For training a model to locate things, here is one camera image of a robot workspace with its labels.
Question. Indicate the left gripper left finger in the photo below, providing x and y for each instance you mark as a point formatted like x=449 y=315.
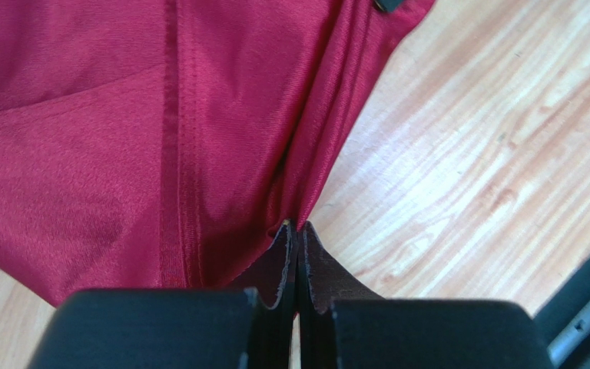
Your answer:
x=247 y=324

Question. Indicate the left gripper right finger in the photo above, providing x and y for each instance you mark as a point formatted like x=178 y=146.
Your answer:
x=344 y=324

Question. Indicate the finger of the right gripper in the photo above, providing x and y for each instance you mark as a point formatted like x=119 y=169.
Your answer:
x=388 y=4

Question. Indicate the dark red cloth napkin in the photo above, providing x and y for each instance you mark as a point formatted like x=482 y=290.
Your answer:
x=161 y=144

